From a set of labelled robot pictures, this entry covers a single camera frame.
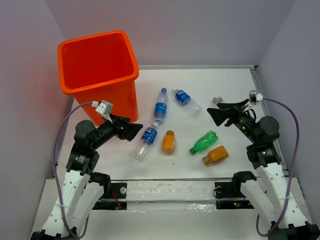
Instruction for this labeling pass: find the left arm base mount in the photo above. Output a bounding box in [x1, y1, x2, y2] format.
[93, 181, 128, 211]

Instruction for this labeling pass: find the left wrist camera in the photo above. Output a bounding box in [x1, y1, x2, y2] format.
[91, 100, 114, 121]

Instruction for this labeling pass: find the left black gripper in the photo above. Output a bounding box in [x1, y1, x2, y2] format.
[91, 112, 143, 149]

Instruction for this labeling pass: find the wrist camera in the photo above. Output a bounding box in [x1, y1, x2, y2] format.
[249, 90, 263, 104]
[91, 100, 114, 121]

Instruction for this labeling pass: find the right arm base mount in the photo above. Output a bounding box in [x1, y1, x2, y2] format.
[212, 181, 254, 210]

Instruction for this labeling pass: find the blue label bottle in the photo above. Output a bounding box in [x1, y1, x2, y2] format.
[134, 122, 159, 160]
[172, 89, 202, 118]
[153, 88, 168, 125]

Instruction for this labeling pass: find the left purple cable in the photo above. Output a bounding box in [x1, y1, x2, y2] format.
[52, 101, 94, 240]

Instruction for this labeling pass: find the orange juice bottle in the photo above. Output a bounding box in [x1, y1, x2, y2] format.
[202, 145, 229, 166]
[161, 130, 176, 155]

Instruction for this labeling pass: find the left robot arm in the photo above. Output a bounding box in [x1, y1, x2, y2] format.
[31, 115, 143, 240]

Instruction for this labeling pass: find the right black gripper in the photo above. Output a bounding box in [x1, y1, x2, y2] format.
[207, 98, 259, 144]

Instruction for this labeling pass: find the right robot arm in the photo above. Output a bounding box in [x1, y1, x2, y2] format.
[207, 96, 320, 240]

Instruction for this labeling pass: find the green plastic bottle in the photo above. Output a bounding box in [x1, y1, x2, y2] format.
[189, 130, 219, 155]

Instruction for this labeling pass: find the clear plastic cup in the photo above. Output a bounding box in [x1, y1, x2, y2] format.
[212, 96, 225, 105]

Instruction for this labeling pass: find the orange plastic bin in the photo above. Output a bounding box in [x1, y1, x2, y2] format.
[57, 30, 140, 122]

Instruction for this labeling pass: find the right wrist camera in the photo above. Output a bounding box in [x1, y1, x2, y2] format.
[249, 90, 263, 104]

